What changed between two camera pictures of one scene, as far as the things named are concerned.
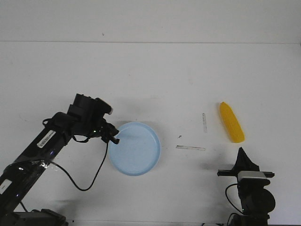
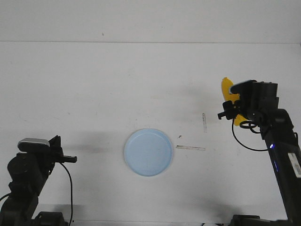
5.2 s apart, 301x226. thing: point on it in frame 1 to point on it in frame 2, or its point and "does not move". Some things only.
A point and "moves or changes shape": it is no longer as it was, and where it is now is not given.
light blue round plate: [138, 150] moves or changes shape
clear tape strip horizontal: [190, 148] does not move
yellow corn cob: [232, 122] to [226, 83]
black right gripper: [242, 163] to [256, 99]
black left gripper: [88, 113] to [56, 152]
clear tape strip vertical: [204, 120] does not move
